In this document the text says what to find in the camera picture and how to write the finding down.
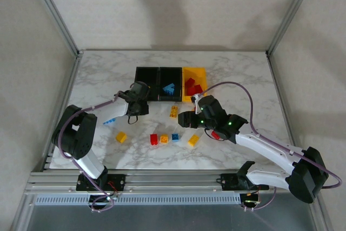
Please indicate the long blue lego plate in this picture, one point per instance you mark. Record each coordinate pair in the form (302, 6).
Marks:
(109, 122)

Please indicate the yellow lego plate orange print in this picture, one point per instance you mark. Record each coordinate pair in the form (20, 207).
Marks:
(173, 112)

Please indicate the small blue lego brick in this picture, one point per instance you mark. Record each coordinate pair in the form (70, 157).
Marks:
(175, 137)

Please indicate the yellow lego brick round mark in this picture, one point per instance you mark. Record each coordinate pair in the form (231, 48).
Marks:
(163, 139)

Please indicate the aluminium side rail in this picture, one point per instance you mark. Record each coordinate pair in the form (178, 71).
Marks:
(282, 101)
(64, 106)

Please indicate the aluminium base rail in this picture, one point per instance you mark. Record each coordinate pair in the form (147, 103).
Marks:
(173, 182)

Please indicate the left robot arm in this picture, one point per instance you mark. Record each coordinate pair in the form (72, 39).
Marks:
(78, 139)

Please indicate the black plastic bin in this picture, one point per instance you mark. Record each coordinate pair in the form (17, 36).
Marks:
(170, 75)
(146, 75)

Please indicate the long blue lego brick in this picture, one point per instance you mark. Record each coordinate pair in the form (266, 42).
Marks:
(167, 92)

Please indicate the red lego brick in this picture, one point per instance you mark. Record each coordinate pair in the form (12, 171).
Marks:
(153, 139)
(215, 134)
(189, 82)
(195, 89)

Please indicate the aluminium frame post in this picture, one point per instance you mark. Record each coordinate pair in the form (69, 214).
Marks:
(291, 12)
(54, 12)

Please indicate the yellow plastic bin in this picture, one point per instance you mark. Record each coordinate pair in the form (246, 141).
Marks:
(201, 74)

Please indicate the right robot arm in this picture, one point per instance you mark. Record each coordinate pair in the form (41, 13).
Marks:
(270, 150)

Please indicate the small controller board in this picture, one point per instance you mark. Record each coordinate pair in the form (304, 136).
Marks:
(251, 201)
(112, 198)

